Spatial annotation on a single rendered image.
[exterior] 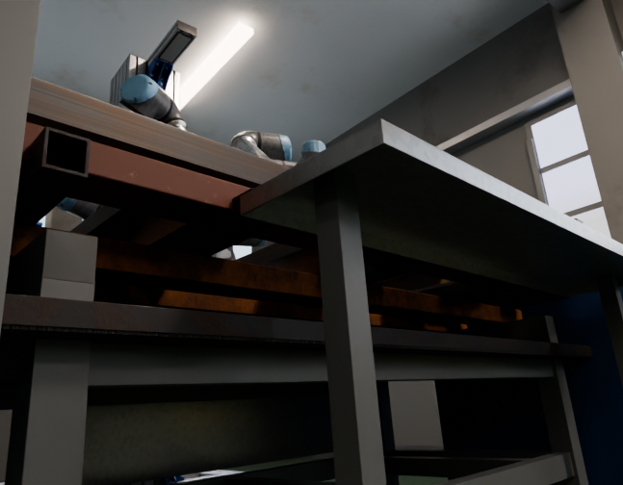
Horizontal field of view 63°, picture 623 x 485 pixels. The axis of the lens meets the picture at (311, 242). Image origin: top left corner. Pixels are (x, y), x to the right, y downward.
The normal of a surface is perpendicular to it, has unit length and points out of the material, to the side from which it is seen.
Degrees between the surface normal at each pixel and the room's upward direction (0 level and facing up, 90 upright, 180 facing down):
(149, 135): 90
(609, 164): 90
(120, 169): 90
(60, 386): 90
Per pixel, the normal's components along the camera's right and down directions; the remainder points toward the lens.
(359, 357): 0.68, -0.27
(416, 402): -0.77, -0.14
